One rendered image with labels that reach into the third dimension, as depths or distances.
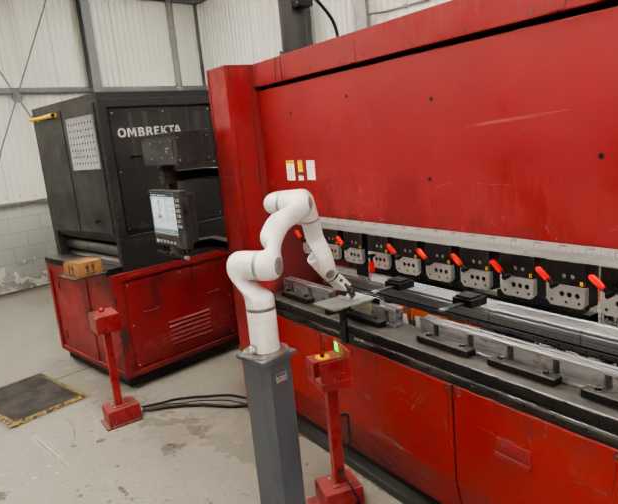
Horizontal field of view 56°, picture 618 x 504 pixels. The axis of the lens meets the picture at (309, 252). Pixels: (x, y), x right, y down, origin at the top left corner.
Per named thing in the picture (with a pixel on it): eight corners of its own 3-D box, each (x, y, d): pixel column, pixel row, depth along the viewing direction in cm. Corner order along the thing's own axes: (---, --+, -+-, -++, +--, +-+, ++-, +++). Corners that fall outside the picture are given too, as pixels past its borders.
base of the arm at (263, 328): (263, 364, 224) (257, 319, 220) (233, 354, 237) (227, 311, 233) (298, 348, 236) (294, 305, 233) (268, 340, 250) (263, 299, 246)
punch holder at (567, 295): (545, 303, 210) (545, 258, 206) (559, 297, 214) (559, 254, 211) (585, 311, 197) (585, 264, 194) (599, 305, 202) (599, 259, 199)
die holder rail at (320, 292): (284, 292, 373) (282, 278, 371) (292, 290, 376) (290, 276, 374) (329, 307, 332) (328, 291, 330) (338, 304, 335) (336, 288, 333)
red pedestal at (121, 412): (100, 421, 411) (79, 310, 394) (134, 409, 424) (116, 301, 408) (107, 431, 394) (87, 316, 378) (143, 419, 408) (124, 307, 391)
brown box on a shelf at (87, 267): (58, 277, 435) (55, 261, 433) (91, 269, 453) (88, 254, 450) (74, 281, 414) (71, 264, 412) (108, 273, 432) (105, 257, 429)
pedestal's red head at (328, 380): (307, 378, 289) (304, 345, 285) (337, 371, 294) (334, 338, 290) (322, 394, 270) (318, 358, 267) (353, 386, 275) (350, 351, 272)
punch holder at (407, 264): (395, 271, 275) (393, 238, 272) (408, 268, 280) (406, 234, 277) (418, 276, 263) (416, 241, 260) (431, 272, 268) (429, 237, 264)
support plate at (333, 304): (313, 305, 299) (312, 303, 298) (352, 293, 313) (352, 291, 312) (333, 312, 284) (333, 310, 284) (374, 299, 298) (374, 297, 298)
